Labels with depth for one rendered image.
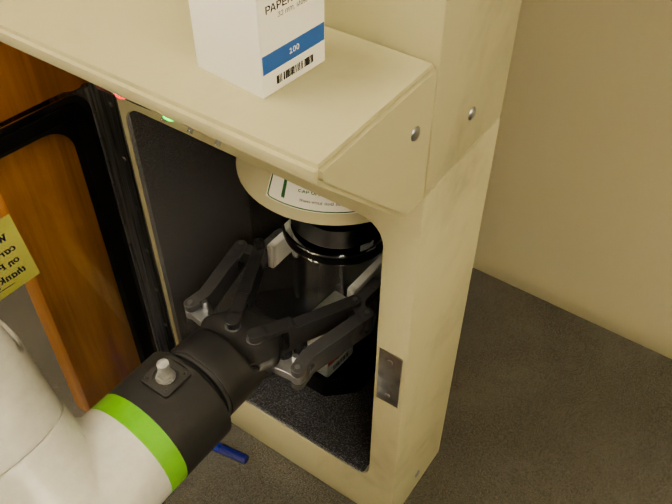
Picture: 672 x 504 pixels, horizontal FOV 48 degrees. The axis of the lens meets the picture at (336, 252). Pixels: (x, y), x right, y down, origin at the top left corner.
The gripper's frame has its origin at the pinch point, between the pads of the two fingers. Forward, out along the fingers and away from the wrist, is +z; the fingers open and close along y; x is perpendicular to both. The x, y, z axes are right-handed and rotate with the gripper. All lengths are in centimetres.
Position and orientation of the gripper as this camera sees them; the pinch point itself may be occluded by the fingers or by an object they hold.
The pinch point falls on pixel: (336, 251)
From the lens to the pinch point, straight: 75.7
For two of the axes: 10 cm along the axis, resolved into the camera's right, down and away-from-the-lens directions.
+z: 5.9, -5.7, 5.8
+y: -8.1, -4.2, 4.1
